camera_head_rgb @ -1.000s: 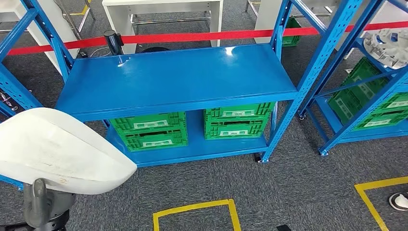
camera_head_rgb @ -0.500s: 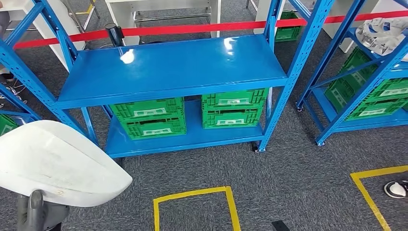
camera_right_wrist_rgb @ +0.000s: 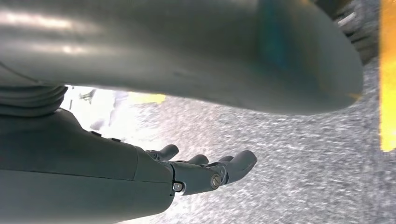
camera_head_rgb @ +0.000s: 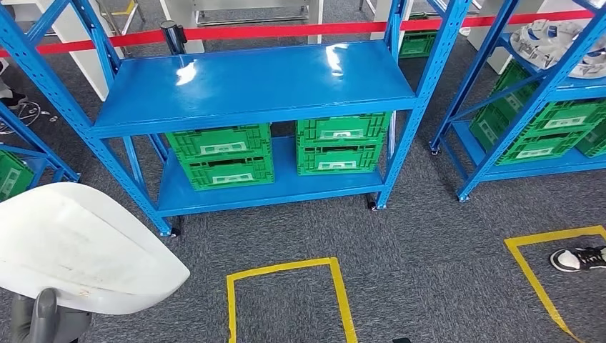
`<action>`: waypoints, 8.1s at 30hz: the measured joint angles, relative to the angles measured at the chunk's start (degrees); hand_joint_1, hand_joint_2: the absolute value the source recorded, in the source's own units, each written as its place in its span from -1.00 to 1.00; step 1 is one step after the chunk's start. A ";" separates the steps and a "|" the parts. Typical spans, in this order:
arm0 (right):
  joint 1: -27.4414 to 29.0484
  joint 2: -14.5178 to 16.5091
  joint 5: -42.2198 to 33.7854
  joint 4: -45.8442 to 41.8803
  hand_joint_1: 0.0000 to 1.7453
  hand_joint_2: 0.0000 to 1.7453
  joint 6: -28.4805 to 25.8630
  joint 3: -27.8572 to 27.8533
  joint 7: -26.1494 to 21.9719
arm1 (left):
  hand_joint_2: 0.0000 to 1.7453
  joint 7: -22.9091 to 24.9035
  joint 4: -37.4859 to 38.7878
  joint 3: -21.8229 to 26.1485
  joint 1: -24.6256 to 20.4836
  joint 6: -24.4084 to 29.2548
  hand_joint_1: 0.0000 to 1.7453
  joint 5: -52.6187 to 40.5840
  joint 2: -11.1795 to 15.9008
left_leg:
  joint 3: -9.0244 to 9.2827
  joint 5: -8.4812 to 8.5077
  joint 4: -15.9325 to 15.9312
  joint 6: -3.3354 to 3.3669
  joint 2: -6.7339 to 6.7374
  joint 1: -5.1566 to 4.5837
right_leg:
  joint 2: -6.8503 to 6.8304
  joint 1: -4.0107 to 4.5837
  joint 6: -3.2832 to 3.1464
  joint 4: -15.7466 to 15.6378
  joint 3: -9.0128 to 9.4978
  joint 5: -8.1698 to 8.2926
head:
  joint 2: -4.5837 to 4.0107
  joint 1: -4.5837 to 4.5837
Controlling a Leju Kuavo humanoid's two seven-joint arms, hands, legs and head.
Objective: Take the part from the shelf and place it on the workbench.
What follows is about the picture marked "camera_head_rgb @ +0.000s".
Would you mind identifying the white curved plastic part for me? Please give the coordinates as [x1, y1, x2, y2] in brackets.
[0, 182, 192, 316]

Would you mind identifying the chrome chair base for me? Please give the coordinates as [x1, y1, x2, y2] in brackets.
[0, 100, 60, 136]

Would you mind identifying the pile of white parts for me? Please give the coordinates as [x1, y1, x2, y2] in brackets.
[510, 19, 606, 80]

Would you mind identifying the blue metal shelf rack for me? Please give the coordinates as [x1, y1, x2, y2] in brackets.
[428, 0, 606, 204]
[0, 0, 475, 238]
[0, 101, 81, 204]

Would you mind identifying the person's shoe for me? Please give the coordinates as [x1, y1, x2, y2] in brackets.
[550, 246, 606, 273]

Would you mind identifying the chrome metal frame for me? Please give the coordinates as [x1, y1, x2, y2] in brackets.
[96, 0, 145, 38]

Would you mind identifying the yellow floor tape square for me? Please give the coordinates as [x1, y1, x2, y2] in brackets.
[225, 257, 358, 343]
[504, 225, 606, 343]

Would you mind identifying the red barrier belt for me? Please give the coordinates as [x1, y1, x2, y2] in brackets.
[0, 9, 595, 59]

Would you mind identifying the black stanchion post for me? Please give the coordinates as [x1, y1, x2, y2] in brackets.
[159, 19, 188, 56]

